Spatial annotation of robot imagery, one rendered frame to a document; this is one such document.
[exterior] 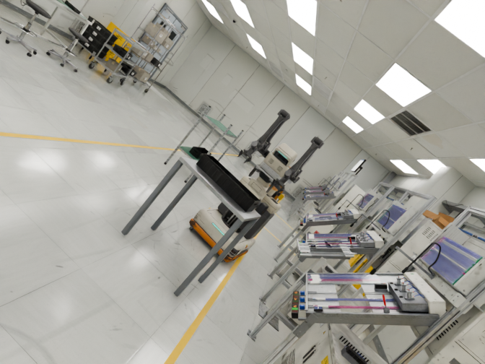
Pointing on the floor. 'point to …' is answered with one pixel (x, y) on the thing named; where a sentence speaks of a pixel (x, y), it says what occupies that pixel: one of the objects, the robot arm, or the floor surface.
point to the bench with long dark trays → (52, 19)
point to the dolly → (97, 39)
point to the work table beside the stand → (179, 201)
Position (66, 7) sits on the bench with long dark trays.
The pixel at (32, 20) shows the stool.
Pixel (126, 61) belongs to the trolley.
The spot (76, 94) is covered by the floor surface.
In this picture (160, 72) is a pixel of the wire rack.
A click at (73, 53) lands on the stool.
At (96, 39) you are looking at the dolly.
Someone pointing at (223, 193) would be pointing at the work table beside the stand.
